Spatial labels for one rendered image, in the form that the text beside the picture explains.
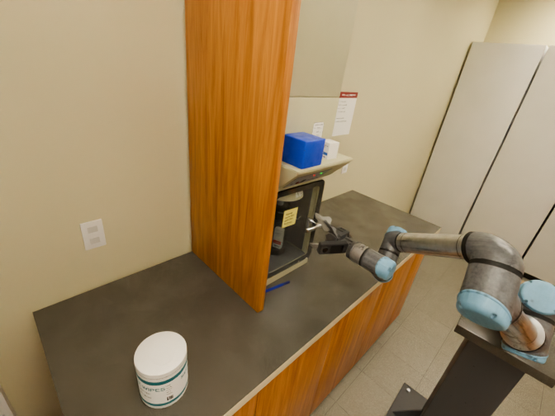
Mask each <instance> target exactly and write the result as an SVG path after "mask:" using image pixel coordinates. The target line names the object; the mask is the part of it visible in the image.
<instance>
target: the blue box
mask: <svg viewBox="0 0 555 416"><path fill-rule="evenodd" d="M324 147H325V139H324V138H321V137H319V136H316V135H311V134H308V133H306V132H296V133H289V134H285V137H284V145H283V151H282V161H283V162H285V163H288V164H291V165H292V166H294V167H297V168H299V169H305V168H311V167H314V166H318V165H321V160H322V156H323V151H324Z"/></svg>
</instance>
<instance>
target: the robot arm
mask: <svg viewBox="0 0 555 416"><path fill-rule="evenodd" d="M315 218H316V219H318V221H319V223H320V224H321V225H322V229H323V230H324V231H328V232H329V234H326V235H325V236H326V239H325V241H320V242H319V243H309V245H310V246H311V247H313V248H315V249H317V252H318V254H333V253H346V257H347V258H349V259H350V260H351V261H353V262H355V263H357V264H358V265H359V266H361V267H363V268H365V269H367V270H368V271H370V272H371V273H372V275H373V277H374V278H375V279H376V280H378V281H379V282H383V283H385V282H389V281H390V280H391V279H392V278H393V273H394V272H395V270H396V261H397V259H398V257H399V255H400V252H402V253H416V254H423V255H430V256H437V257H444V258H456V259H463V260H464V261H465V262H467V263H468V266H467V270H466V274H465V277H464V279H463V282H462V286H461V289H460V291H459V292H458V295H457V303H456V308H457V310H458V312H459V313H460V314H461V315H462V316H464V317H465V318H467V319H470V320H471V321H472V322H473V323H475V324H479V325H481V326H482V327H485V328H488V329H492V330H496V331H500V335H501V337H502V338H503V339H502V340H501V347H502V348H503V349H505V350H506V351H508V352H512V353H514V354H516V355H519V356H521V357H524V358H527V359H529V360H531V361H534V362H537V363H540V364H544V363H545V362H546V360H547V358H548V351H549V348H550V344H551V341H552V337H553V330H554V326H555V286H554V285H552V284H550V283H548V282H546V281H540V280H531V281H526V282H523V283H522V284H521V282H522V278H523V275H524V261H523V258H522V257H521V256H520V254H519V252H518V251H517V249H516V248H515V247H513V246H512V245H511V244H510V243H508V242H507V241H506V240H504V239H502V238H500V237H498V236H496V235H494V234H489V233H485V232H477V231H470V232H467V233H465V234H422V233H407V232H406V230H404V229H402V228H401V227H398V226H390V227H389V228H388V230H387V232H386V233H385V237H384V239H383V241H382V245H381V247H380V248H379V251H378V252H376V251H375V250H373V249H371V248H369V247H367V246H365V245H364V244H362V243H361V242H360V241H355V240H353V239H351V238H352V236H351V235H350V234H349V231H348V230H346V229H344V228H342V227H340V226H338V227H334V226H333V225H331V220H332V219H331V218H330V217H329V216H325V217H323V216H321V215H319V214H317V213H315ZM347 235H348V236H347ZM349 236H351V237H349ZM520 284H521V285H520Z"/></svg>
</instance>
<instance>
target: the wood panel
mask: <svg viewBox="0 0 555 416"><path fill-rule="evenodd" d="M300 10H301V0H185V25H186V53H187V110H188V139H189V168H190V197H191V226H192V251H193V252H194V253H195V254H196V255H197V256H198V257H199V258H200V259H201V260H202V261H203V262H204V263H205V264H206V265H207V266H208V267H209V268H210V269H211V270H212V271H213V272H214V273H215V274H216V275H217V276H219V277H220V278H221V279H222V280H223V281H224V282H225V283H226V284H227V285H228V286H229V287H230V288H231V289H232V290H233V291H235V292H236V293H237V294H238V295H239V296H240V297H241V298H242V299H243V300H244V301H245V302H246V303H247V304H249V305H250V306H251V307H252V308H253V309H254V310H255V311H256V312H257V313H258V312H260V311H261V310H263V306H264V299H265V292H266V285H267V278H268V265H269V259H270V252H271V245H272V237H273V225H274V218H275V211H276V204H277V198H278V184H279V178H280V171H281V164H282V151H283V145H284V137H285V130H286V123H287V111H288V104H289V97H290V90H291V83H292V70H293V64H294V57H295V50H296V37H297V30H298V23H299V16H300Z"/></svg>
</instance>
